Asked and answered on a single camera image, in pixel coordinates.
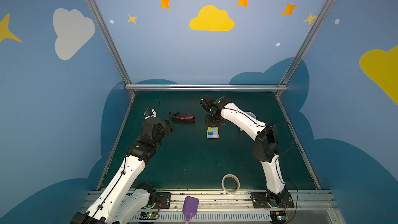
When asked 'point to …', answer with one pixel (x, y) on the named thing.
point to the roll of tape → (238, 182)
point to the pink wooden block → (215, 136)
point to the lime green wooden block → (210, 129)
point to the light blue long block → (210, 136)
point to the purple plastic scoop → (189, 208)
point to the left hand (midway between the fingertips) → (168, 122)
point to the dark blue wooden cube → (211, 133)
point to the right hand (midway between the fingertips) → (212, 123)
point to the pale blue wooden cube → (213, 128)
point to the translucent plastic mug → (250, 113)
